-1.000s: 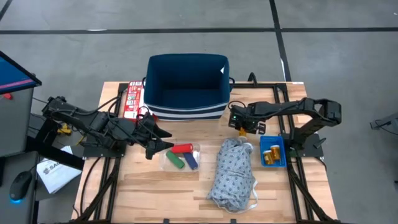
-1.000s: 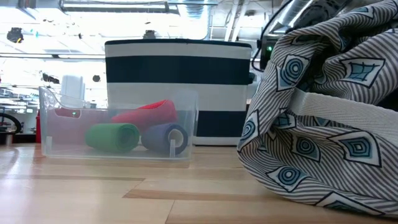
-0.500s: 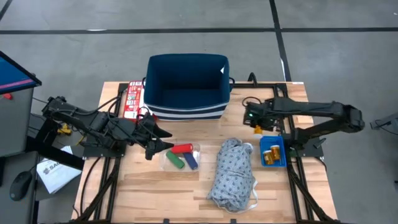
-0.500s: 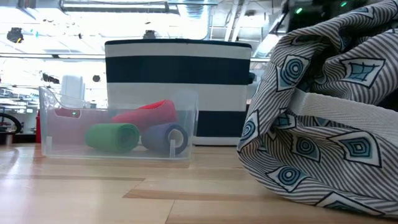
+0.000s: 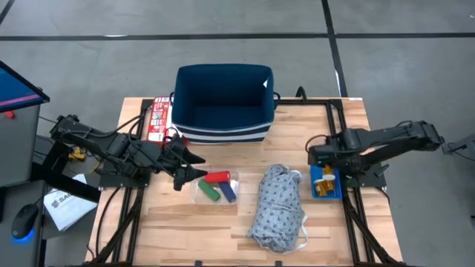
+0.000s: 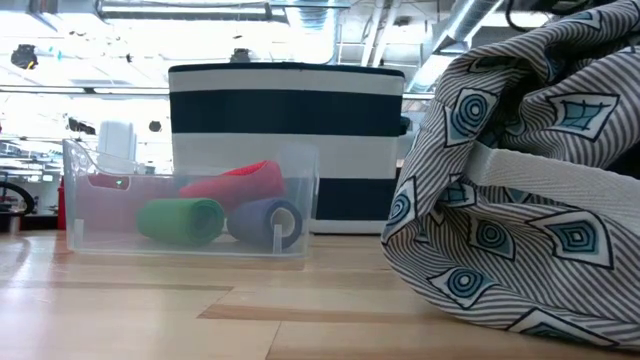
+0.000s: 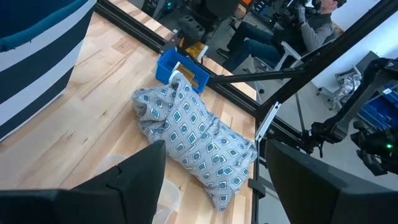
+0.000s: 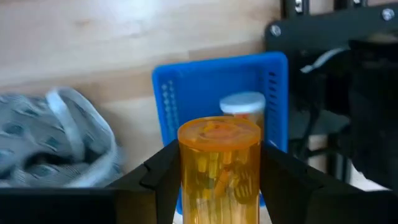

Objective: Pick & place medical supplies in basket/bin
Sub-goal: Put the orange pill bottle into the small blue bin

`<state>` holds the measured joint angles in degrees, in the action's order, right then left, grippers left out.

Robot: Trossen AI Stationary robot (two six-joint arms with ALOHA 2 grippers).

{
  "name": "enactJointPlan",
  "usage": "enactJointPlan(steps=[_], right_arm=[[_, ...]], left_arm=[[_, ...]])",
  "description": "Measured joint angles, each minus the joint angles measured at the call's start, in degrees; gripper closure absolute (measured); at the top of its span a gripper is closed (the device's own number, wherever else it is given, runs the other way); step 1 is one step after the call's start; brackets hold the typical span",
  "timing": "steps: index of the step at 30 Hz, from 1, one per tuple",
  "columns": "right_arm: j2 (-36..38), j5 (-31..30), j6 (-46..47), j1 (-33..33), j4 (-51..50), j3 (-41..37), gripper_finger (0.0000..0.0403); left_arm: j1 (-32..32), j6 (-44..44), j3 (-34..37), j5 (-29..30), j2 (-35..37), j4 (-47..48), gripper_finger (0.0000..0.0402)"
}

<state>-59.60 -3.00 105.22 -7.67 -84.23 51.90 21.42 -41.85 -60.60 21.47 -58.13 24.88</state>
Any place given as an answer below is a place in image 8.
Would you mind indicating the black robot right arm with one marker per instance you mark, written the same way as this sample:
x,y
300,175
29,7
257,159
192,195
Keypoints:
x,y
373,109

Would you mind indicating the white-capped orange pill bottle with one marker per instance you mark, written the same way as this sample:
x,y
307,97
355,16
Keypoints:
x,y
242,102

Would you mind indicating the blue plastic basket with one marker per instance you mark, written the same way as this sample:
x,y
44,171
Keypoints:
x,y
202,87

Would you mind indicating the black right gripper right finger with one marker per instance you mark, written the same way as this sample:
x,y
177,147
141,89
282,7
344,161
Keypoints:
x,y
311,202

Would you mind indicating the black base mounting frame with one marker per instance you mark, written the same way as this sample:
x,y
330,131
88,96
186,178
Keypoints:
x,y
326,31

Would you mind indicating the grey patterned fabric item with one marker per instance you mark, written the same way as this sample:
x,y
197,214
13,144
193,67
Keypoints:
x,y
62,140

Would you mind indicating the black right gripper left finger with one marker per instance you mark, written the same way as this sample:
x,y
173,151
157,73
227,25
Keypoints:
x,y
93,205

